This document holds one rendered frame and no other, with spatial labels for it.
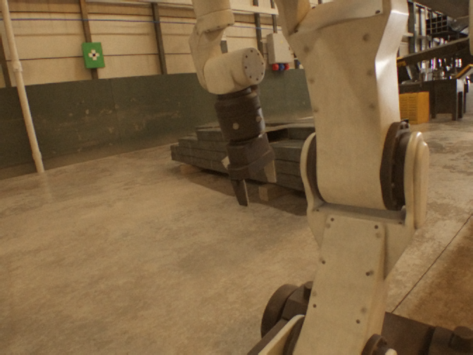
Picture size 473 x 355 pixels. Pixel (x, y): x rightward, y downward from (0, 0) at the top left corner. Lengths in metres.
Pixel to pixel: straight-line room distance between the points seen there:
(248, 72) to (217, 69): 0.06
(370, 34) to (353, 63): 0.04
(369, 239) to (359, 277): 0.06
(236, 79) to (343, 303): 0.41
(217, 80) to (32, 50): 6.08
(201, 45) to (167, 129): 6.35
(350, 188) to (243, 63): 0.27
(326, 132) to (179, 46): 7.09
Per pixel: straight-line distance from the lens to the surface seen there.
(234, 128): 0.57
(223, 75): 0.56
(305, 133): 2.32
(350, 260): 0.54
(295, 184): 2.11
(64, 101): 6.33
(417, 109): 6.28
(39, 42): 6.62
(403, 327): 0.85
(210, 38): 0.62
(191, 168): 3.51
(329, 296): 0.55
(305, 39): 0.48
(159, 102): 6.89
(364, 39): 0.44
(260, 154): 0.62
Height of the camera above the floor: 0.74
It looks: 14 degrees down
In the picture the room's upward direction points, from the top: 7 degrees counter-clockwise
